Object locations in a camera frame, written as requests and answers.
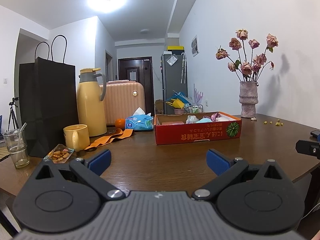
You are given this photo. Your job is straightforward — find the blue plastic bag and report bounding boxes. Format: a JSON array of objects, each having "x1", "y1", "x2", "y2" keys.
[{"x1": 172, "y1": 91, "x2": 190, "y2": 105}]

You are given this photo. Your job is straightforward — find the purple decoration sticks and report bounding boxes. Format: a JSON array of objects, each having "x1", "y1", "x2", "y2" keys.
[{"x1": 193, "y1": 83, "x2": 204, "y2": 106}]

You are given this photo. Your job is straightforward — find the blue tissue pack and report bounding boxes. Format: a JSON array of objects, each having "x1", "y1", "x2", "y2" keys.
[{"x1": 125, "y1": 107, "x2": 154, "y2": 132}]

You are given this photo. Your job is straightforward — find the yellow bag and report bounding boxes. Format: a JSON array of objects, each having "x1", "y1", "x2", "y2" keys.
[{"x1": 166, "y1": 98, "x2": 185, "y2": 110}]

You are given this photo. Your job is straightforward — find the dark brown door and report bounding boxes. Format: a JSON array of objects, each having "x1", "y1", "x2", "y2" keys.
[{"x1": 118, "y1": 57, "x2": 154, "y2": 117}]

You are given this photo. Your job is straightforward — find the white folded umbrella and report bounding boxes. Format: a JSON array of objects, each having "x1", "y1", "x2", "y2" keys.
[{"x1": 180, "y1": 53, "x2": 188, "y2": 84}]

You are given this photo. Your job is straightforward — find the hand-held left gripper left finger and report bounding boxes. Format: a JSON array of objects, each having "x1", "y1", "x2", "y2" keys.
[{"x1": 32, "y1": 149, "x2": 126, "y2": 202}]

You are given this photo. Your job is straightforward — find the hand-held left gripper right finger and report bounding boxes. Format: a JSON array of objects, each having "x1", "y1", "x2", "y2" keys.
[{"x1": 192, "y1": 149, "x2": 288, "y2": 202}]

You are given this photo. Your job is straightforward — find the orange strap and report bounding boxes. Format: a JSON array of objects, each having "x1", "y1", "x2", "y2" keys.
[{"x1": 84, "y1": 128, "x2": 134, "y2": 151}]

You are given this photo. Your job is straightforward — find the black camera tripod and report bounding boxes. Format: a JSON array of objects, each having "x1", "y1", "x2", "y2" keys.
[{"x1": 7, "y1": 97, "x2": 20, "y2": 131}]

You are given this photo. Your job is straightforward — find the clear snack bag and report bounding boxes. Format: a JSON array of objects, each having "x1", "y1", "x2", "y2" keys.
[{"x1": 43, "y1": 144, "x2": 76, "y2": 164}]

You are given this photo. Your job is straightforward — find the white wall panel box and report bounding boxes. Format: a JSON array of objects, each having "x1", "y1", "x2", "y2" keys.
[{"x1": 191, "y1": 35, "x2": 200, "y2": 57}]

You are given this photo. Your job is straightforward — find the grey refrigerator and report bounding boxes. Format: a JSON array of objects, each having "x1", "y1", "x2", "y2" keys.
[{"x1": 161, "y1": 53, "x2": 188, "y2": 115}]

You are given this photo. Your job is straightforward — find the pink suitcase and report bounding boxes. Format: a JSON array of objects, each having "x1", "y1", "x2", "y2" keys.
[{"x1": 99, "y1": 80, "x2": 146, "y2": 126}]

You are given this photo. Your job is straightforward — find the yellow thermos jug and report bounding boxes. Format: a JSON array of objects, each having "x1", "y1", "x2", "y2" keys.
[{"x1": 76, "y1": 68, "x2": 108, "y2": 138}]

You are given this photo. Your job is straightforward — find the black paper bag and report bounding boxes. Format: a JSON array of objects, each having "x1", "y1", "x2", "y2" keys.
[{"x1": 18, "y1": 35, "x2": 79, "y2": 158}]

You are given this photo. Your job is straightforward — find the red cardboard box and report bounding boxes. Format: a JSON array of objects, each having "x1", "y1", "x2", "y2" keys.
[{"x1": 154, "y1": 111, "x2": 243, "y2": 145}]

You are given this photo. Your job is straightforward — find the textured pink vase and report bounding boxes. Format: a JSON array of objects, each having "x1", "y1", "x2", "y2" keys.
[{"x1": 239, "y1": 81, "x2": 259, "y2": 118}]

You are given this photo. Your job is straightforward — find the yellow mug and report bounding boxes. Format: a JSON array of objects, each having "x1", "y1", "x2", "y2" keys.
[{"x1": 63, "y1": 124, "x2": 90, "y2": 152}]

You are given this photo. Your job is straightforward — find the glass cup with straw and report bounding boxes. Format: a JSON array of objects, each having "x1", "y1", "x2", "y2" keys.
[{"x1": 2, "y1": 123, "x2": 30, "y2": 168}]

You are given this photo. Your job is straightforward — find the scattered yellow petals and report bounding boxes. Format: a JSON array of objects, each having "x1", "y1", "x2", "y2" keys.
[{"x1": 263, "y1": 118, "x2": 284, "y2": 126}]

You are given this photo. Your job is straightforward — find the dried rose bouquet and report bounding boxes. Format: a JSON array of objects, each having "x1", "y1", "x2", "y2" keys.
[{"x1": 216, "y1": 29, "x2": 279, "y2": 83}]

